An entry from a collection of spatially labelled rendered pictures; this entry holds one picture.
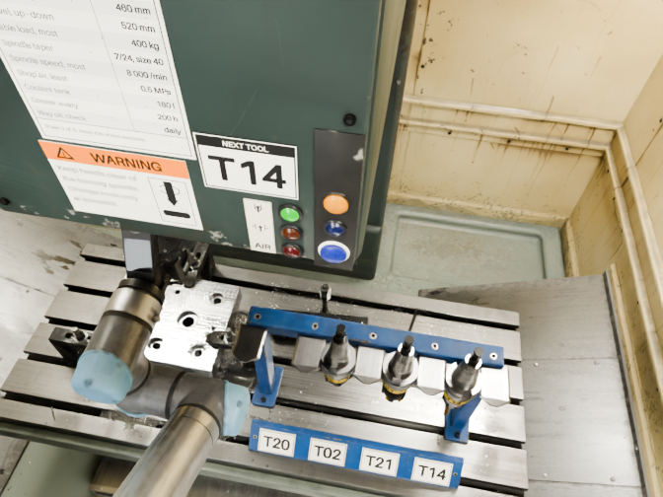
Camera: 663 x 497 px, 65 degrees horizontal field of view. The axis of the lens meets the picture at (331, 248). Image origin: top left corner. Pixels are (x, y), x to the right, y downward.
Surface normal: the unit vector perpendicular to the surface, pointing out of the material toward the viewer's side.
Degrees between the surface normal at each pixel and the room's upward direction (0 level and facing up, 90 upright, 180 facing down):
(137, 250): 61
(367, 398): 0
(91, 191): 90
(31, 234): 24
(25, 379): 0
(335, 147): 90
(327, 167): 90
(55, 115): 90
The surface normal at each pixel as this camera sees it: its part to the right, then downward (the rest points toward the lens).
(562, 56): -0.17, 0.77
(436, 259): 0.03, -0.62
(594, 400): -0.37, -0.62
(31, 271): 0.43, -0.50
